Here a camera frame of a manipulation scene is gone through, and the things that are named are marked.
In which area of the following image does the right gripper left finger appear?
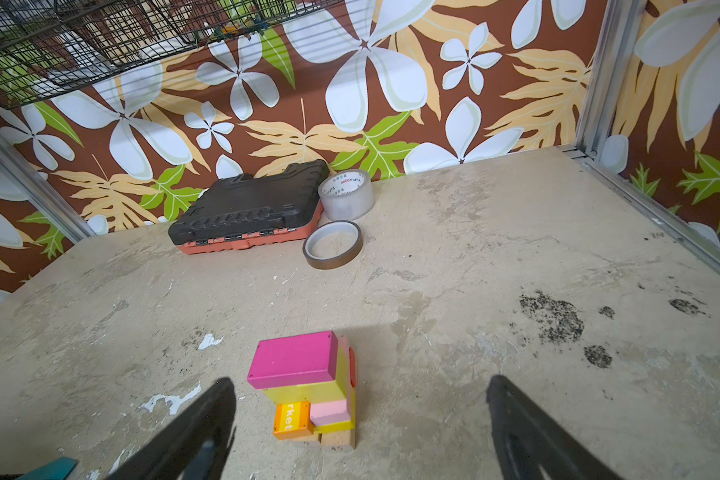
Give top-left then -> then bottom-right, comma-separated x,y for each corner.
109,377 -> 237,479

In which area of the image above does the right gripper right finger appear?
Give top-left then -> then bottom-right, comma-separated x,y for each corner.
486,375 -> 619,479

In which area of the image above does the orange cylinder block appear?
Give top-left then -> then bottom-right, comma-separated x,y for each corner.
272,401 -> 314,440

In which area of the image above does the pink rectangular block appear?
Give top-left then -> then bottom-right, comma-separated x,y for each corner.
310,398 -> 352,426

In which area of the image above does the teal roof block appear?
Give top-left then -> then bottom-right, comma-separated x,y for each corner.
16,457 -> 78,480

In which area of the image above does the magenta rectangular block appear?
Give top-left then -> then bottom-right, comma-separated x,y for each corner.
247,331 -> 339,389

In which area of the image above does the small yellow cube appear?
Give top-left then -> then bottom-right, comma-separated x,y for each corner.
263,382 -> 348,405

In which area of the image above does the natural wood block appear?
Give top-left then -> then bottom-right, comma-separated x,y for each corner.
320,429 -> 356,451

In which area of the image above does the yellow green cube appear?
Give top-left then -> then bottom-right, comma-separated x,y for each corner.
336,336 -> 351,400

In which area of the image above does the red rectangular block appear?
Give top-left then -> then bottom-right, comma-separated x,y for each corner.
348,347 -> 358,389

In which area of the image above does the black plastic tool case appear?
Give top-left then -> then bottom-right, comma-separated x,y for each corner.
168,159 -> 330,255

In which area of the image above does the clear glass jar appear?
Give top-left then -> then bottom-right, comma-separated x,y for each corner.
318,169 -> 375,221

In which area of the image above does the brown tape ring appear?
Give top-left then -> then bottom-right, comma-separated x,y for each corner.
302,220 -> 365,271

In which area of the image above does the black wire basket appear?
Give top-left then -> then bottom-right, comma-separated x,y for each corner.
0,0 -> 329,109

